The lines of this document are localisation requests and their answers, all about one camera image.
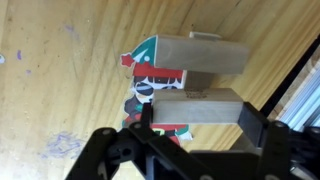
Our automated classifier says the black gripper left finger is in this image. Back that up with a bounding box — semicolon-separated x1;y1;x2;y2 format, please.
64;102;214;180

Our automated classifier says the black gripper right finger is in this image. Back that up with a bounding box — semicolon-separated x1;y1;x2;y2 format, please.
237;101;320;180

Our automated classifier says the plain wooden block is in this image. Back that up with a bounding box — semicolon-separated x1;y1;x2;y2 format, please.
184;31;223;91
154;34;250;75
151;88;244;125

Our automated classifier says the aluminium frame base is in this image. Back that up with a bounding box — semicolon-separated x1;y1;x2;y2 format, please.
276;64;320;129

